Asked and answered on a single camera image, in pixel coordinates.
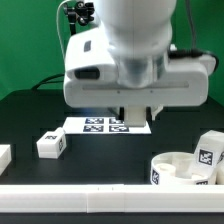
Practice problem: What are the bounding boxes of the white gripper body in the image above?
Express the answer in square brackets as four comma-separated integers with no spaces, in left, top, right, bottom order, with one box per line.
[63,55,210,108]

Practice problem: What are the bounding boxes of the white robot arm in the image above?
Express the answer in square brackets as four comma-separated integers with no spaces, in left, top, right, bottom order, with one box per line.
[63,0,210,126]

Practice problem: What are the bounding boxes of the paper sheet with markers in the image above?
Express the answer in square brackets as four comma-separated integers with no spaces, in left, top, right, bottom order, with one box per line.
[63,117,151,134]

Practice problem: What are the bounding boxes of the white front fence bar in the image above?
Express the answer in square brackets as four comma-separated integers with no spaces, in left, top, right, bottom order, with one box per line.
[0,185,224,213]

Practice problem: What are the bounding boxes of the white left fence bar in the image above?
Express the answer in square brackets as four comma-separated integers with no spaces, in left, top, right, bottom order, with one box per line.
[0,144,11,176]

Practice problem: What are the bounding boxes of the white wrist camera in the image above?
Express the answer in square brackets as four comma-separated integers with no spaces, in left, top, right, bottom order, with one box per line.
[65,28,118,83]

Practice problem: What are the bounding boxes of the white thin cable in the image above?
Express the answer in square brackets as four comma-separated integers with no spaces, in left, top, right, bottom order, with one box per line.
[55,0,72,61]

